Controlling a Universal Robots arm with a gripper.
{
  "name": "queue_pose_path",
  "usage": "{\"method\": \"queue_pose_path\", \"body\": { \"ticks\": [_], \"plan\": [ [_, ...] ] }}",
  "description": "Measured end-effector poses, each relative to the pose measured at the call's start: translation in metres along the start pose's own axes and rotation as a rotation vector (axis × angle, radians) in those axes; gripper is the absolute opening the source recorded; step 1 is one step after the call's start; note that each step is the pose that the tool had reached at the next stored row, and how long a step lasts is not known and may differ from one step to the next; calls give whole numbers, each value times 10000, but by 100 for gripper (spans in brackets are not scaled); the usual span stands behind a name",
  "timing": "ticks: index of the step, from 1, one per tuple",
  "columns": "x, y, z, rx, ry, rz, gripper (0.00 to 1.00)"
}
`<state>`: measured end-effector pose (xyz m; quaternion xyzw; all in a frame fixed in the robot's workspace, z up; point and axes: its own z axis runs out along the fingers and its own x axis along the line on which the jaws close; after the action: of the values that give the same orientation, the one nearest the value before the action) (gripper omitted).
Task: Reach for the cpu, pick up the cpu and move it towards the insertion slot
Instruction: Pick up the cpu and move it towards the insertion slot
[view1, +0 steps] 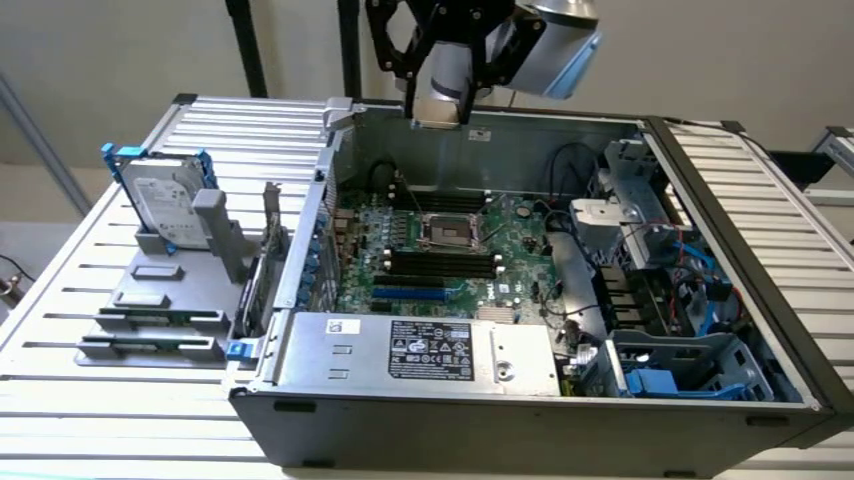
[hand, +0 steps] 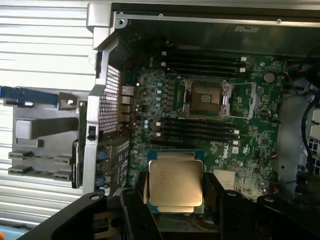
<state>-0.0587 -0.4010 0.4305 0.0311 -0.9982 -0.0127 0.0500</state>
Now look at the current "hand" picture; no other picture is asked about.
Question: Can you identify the black RAM slot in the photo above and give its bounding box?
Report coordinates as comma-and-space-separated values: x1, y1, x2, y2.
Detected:
149, 134, 240, 148
155, 121, 241, 136
164, 66, 246, 79
161, 49, 248, 63
156, 116, 238, 131
161, 55, 247, 68
155, 128, 241, 142
161, 61, 247, 74

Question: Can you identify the CPU socket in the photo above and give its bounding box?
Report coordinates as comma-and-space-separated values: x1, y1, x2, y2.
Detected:
177, 75, 235, 118

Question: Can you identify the silver finned chipset heatsink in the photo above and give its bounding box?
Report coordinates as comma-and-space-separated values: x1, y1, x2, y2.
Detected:
213, 168, 240, 192

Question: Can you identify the green Dell motherboard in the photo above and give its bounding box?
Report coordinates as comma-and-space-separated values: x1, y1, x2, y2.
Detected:
124, 48, 288, 202

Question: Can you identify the rear port block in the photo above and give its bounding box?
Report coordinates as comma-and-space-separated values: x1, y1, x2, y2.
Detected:
119, 84, 136, 132

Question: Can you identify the open metal socket cover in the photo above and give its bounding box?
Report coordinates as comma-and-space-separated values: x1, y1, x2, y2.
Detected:
233, 82, 259, 120

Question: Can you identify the grey metal parts rack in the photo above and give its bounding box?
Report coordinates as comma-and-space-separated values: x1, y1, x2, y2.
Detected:
7, 91, 87, 190

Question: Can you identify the perforated fan grille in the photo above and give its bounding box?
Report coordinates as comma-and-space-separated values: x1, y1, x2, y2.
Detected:
98, 64, 121, 135

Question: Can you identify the open grey PC case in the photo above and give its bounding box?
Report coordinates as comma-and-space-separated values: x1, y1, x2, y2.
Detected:
85, 2, 320, 203

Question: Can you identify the silver coin cell battery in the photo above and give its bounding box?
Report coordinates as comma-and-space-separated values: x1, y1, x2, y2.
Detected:
263, 71, 276, 84

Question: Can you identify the blue plastic bar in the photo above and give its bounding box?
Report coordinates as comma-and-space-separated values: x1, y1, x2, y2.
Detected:
0, 85, 60, 106

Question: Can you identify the wire locking lever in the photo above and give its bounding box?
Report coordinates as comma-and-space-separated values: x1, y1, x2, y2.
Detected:
231, 81, 257, 87

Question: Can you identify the red and black wire bundle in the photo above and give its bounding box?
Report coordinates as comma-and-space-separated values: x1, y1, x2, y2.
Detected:
283, 63, 315, 88

